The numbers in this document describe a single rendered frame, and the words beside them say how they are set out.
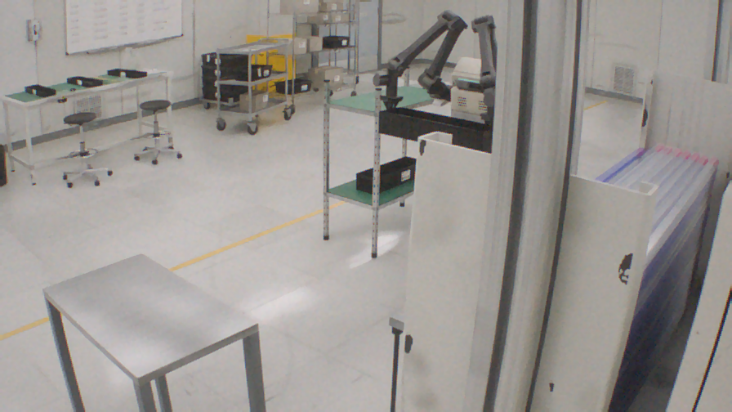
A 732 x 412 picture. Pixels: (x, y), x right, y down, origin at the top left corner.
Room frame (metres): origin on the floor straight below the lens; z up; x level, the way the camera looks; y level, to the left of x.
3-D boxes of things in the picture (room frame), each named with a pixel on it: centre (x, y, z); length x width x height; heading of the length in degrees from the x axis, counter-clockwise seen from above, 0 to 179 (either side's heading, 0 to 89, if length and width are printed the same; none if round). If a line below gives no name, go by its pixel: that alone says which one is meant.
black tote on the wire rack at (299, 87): (8.30, 0.96, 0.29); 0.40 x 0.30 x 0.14; 141
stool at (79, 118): (5.34, 2.60, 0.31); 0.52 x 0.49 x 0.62; 141
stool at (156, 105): (6.09, 2.10, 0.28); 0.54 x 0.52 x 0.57; 74
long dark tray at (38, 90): (5.64, 3.24, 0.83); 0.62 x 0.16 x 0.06; 48
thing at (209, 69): (8.31, 1.85, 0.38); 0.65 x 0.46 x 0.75; 54
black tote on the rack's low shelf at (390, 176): (4.37, -0.17, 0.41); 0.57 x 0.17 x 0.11; 141
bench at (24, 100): (6.07, 2.89, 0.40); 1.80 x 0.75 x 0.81; 141
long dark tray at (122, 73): (6.43, 2.55, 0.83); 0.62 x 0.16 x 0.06; 54
